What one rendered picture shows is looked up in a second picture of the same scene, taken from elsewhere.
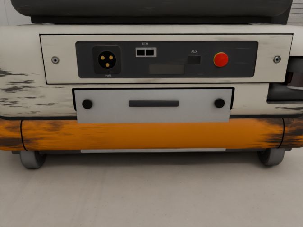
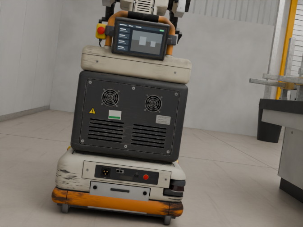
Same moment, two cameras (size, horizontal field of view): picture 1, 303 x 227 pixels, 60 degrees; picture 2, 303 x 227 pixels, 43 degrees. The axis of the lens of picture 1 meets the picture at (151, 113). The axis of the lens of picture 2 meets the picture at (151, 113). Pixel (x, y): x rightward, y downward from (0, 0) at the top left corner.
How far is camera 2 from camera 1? 1.37 m
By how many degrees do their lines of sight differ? 18
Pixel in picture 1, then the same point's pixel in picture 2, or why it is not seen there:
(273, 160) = (166, 220)
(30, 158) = (66, 207)
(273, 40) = (164, 172)
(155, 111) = (120, 193)
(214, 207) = not seen: outside the picture
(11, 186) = (57, 217)
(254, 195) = not seen: outside the picture
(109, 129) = (101, 198)
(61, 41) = (91, 164)
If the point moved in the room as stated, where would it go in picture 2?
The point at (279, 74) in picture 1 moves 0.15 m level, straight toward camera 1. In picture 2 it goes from (167, 184) to (154, 190)
